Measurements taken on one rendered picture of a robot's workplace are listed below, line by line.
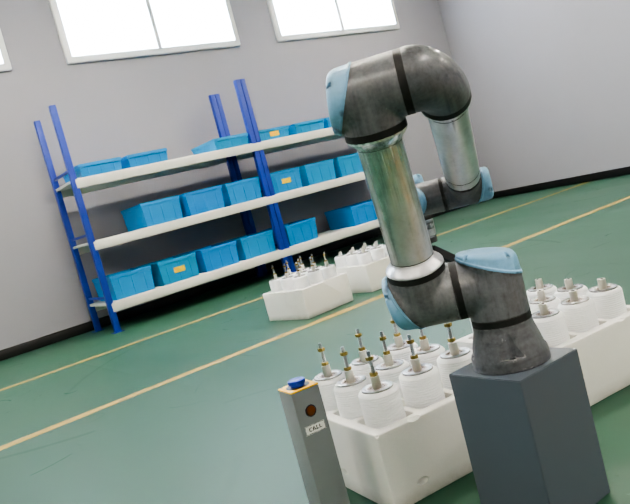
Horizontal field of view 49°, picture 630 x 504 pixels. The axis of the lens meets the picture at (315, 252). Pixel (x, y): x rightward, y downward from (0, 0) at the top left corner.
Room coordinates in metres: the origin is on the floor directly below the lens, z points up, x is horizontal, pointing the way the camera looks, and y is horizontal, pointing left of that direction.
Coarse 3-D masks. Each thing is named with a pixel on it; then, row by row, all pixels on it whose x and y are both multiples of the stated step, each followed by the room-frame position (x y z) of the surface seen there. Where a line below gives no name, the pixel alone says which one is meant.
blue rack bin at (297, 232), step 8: (288, 224) 7.37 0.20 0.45; (296, 224) 6.84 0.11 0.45; (304, 224) 6.90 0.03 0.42; (312, 224) 6.96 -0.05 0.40; (288, 232) 6.78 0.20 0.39; (296, 232) 6.84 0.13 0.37; (304, 232) 6.89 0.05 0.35; (312, 232) 6.94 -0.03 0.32; (288, 240) 6.79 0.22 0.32; (296, 240) 6.83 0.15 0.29; (304, 240) 6.88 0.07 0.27
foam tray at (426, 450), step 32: (416, 416) 1.50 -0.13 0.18; (448, 416) 1.53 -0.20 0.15; (352, 448) 1.55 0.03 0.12; (384, 448) 1.45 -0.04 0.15; (416, 448) 1.48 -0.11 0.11; (448, 448) 1.52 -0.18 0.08; (352, 480) 1.59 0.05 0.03; (384, 480) 1.45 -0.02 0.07; (416, 480) 1.47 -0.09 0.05; (448, 480) 1.51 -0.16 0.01
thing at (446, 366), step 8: (472, 352) 1.63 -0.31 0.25; (440, 360) 1.64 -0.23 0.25; (448, 360) 1.62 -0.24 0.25; (456, 360) 1.61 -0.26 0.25; (464, 360) 1.61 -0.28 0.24; (440, 368) 1.64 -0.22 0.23; (448, 368) 1.61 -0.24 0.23; (456, 368) 1.61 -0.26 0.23; (448, 376) 1.62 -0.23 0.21; (448, 384) 1.62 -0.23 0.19
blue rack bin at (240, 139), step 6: (216, 138) 6.51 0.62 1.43; (222, 138) 6.54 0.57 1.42; (228, 138) 6.57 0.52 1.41; (234, 138) 6.62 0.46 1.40; (240, 138) 6.66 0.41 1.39; (246, 138) 6.69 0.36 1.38; (204, 144) 6.65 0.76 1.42; (210, 144) 6.57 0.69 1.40; (216, 144) 6.50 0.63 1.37; (222, 144) 6.54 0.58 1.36; (228, 144) 6.58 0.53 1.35; (234, 144) 6.62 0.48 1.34; (240, 144) 6.65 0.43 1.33; (192, 150) 6.87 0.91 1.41; (198, 150) 6.79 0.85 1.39; (204, 150) 6.69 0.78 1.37; (210, 150) 6.60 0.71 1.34
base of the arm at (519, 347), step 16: (512, 320) 1.27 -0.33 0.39; (528, 320) 1.28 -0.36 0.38; (480, 336) 1.30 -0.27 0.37; (496, 336) 1.28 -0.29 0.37; (512, 336) 1.27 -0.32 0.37; (528, 336) 1.27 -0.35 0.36; (480, 352) 1.30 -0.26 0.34; (496, 352) 1.27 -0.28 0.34; (512, 352) 1.27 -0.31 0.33; (528, 352) 1.26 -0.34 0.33; (544, 352) 1.27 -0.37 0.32; (480, 368) 1.30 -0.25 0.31; (496, 368) 1.27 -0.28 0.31; (512, 368) 1.25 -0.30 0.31; (528, 368) 1.25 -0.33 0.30
